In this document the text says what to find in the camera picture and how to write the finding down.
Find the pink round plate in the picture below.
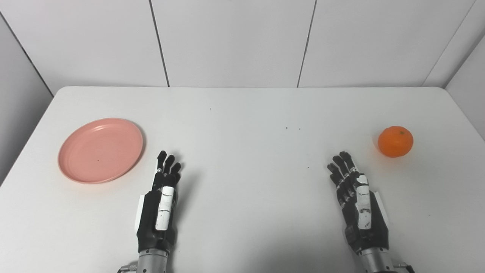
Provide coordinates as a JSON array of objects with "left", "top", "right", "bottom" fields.
[{"left": 58, "top": 118, "right": 144, "bottom": 185}]

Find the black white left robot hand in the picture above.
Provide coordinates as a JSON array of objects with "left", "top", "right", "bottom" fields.
[{"left": 134, "top": 151, "right": 182, "bottom": 253}]

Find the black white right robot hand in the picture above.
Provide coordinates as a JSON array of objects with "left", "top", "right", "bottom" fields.
[{"left": 327, "top": 151, "right": 391, "bottom": 254}]

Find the orange fruit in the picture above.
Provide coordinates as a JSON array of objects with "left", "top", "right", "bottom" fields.
[{"left": 377, "top": 126, "right": 414, "bottom": 158}]

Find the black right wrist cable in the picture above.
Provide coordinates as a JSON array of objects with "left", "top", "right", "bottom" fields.
[{"left": 393, "top": 261, "right": 416, "bottom": 273}]

